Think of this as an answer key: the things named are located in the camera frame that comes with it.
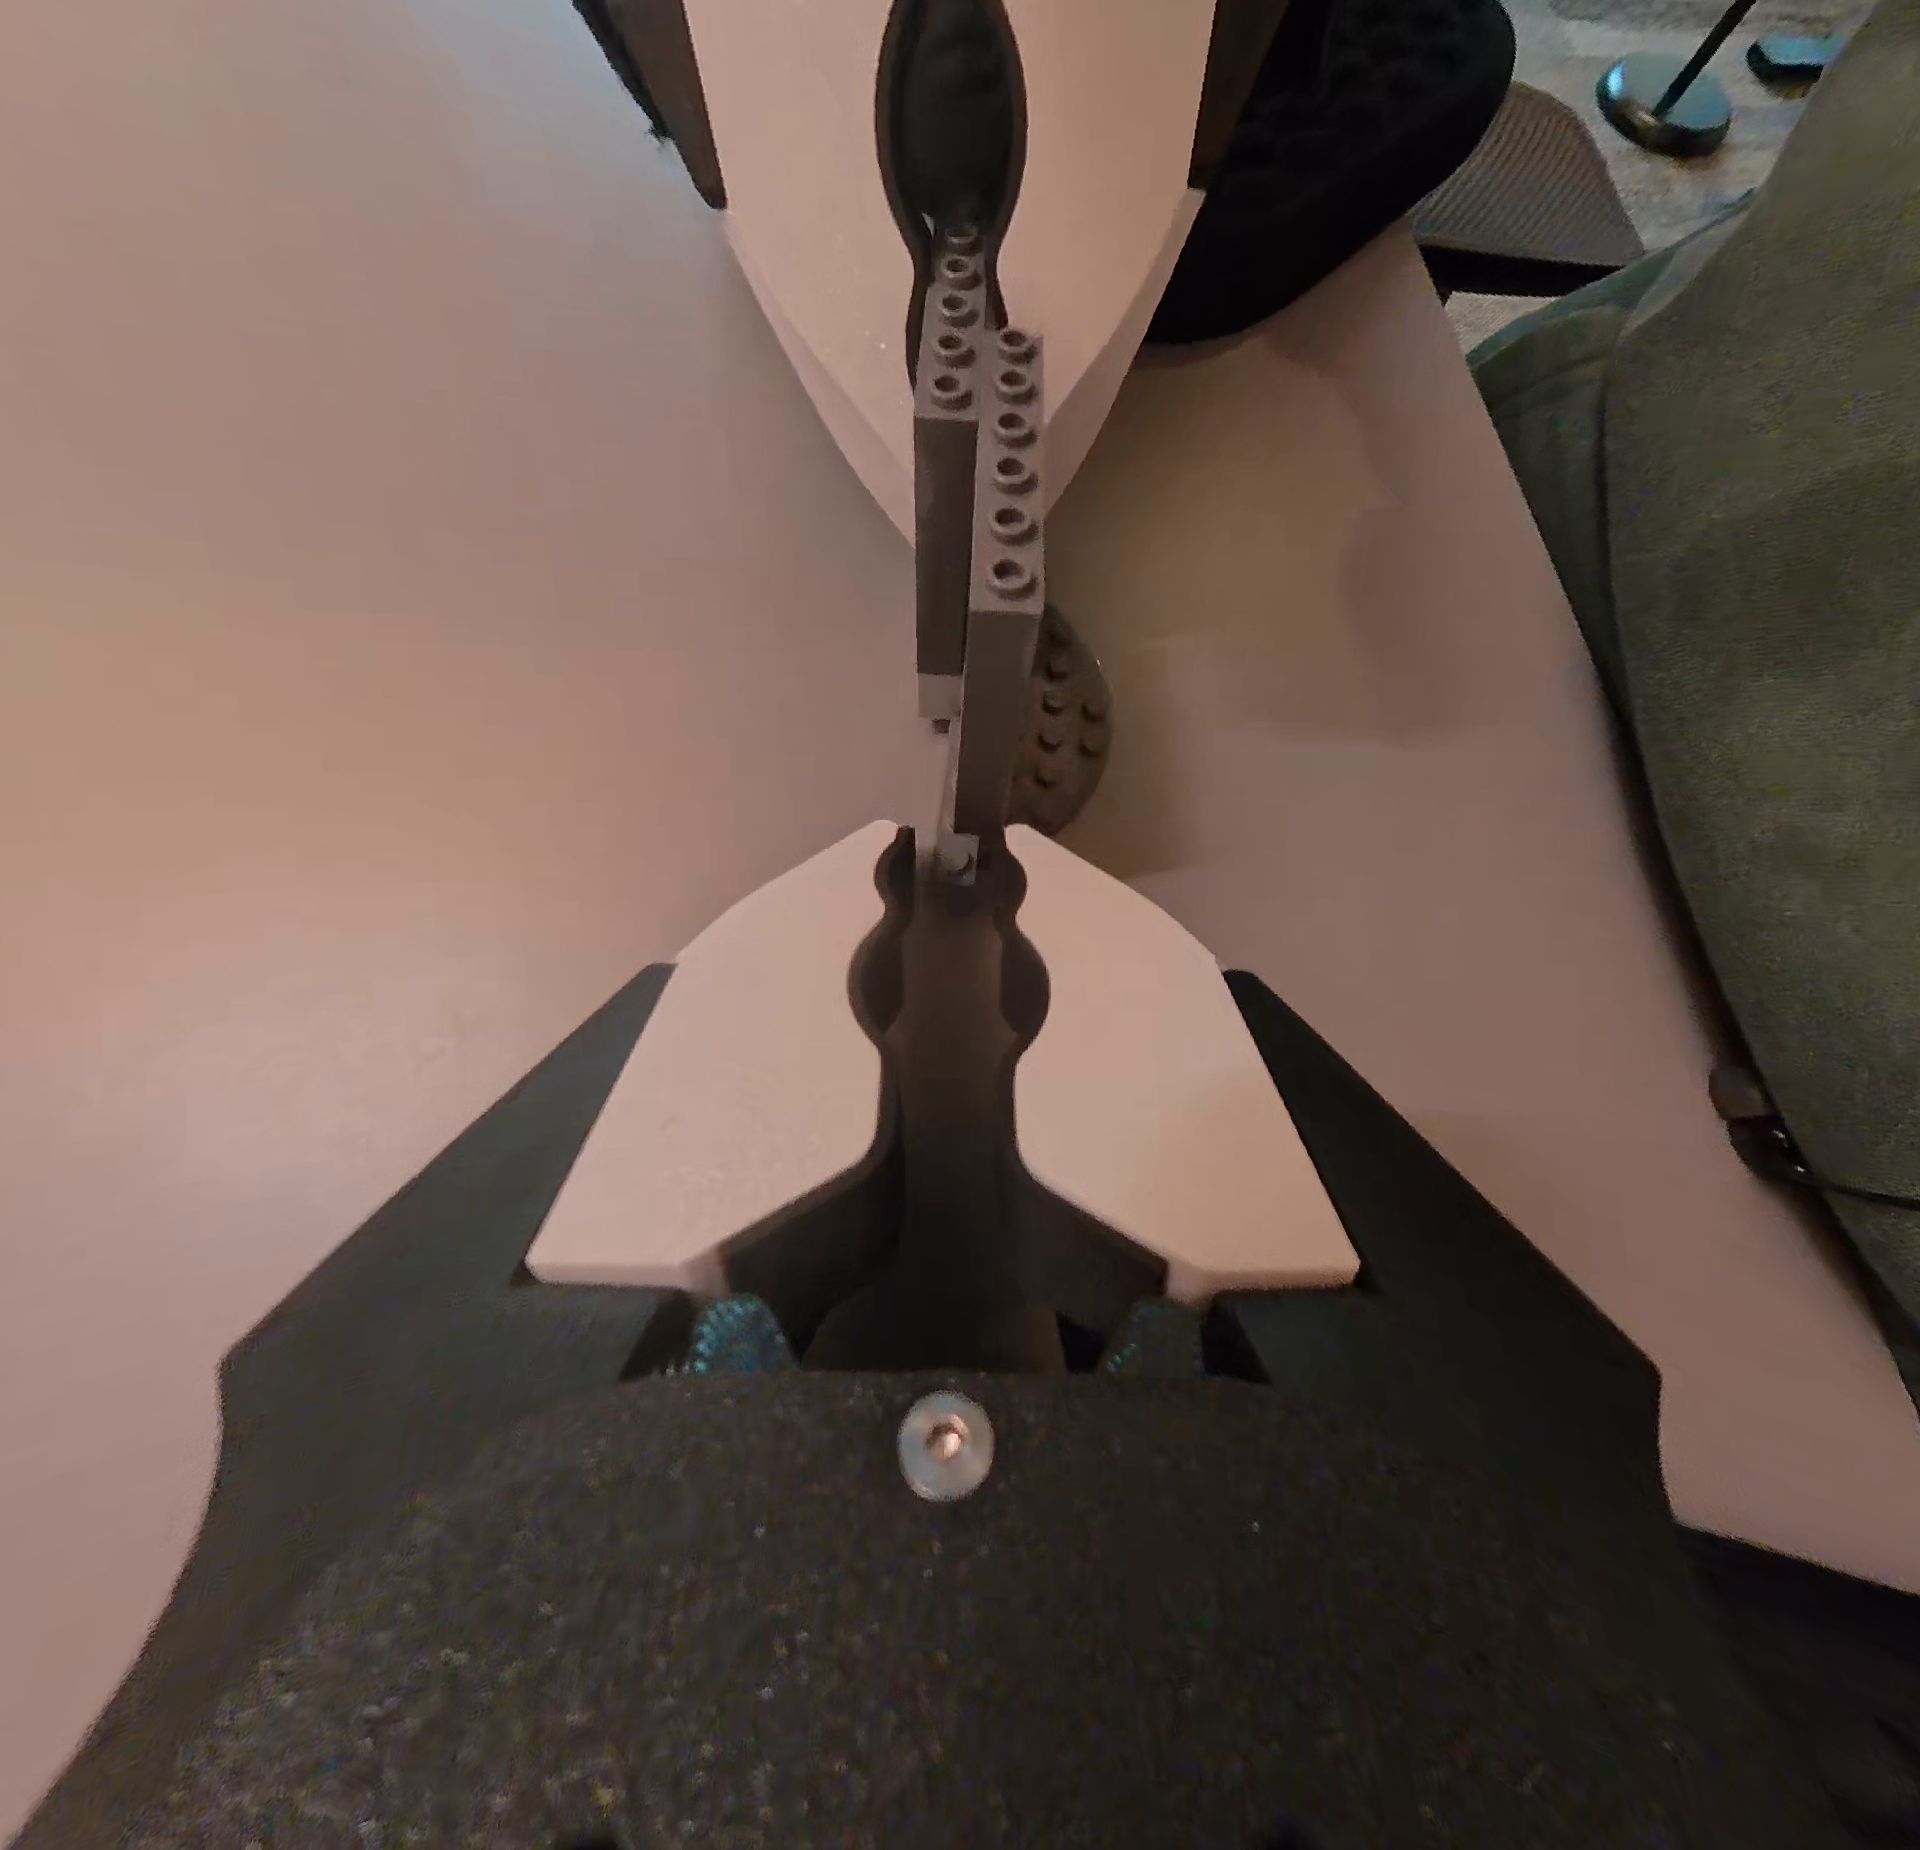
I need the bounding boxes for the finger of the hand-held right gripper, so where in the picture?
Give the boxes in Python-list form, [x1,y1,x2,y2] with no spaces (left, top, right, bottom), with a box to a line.
[660,0,943,599]
[976,0,1235,526]

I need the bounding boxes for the small light grey plate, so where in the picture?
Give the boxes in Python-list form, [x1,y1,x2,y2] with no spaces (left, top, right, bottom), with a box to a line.
[918,674,983,883]

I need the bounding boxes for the black pole with round foot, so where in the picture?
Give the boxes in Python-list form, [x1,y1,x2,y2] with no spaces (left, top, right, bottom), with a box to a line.
[1594,0,1820,158]

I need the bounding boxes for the round grey studded plate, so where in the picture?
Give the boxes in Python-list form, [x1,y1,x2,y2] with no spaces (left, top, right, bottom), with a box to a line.
[1003,605,1118,833]

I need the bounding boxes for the dark ribbed cloth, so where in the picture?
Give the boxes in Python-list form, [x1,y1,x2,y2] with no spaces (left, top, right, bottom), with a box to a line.
[1668,1517,1920,1850]

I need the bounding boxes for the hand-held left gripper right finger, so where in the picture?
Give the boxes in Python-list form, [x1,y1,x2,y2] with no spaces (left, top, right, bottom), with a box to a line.
[993,824,1364,1329]

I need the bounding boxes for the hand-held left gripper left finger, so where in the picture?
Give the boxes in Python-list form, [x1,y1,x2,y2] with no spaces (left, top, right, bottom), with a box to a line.
[527,818,921,1337]

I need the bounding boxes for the tall grey toy brick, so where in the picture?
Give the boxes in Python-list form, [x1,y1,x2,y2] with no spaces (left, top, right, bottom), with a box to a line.
[936,322,1054,846]
[911,218,996,721]

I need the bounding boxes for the green sweatshirt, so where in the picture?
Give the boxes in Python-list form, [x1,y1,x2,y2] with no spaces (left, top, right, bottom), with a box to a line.
[1467,0,1920,1408]

